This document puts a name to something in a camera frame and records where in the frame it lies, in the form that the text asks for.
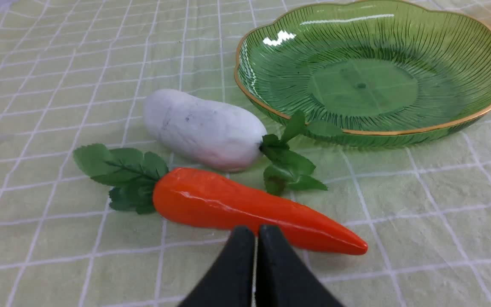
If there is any white toy radish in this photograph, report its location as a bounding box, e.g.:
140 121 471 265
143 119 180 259
142 89 329 195

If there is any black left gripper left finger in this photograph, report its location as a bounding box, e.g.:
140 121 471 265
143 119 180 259
179 226 256 307

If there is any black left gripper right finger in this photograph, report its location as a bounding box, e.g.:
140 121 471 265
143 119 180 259
256 225 343 307

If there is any green glass plate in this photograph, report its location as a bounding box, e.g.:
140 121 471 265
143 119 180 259
234 0 491 147

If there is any orange toy carrot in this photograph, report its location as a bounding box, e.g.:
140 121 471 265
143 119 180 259
73 143 368 255

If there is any green checkered tablecloth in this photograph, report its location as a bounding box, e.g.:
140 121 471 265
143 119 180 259
0 0 491 307

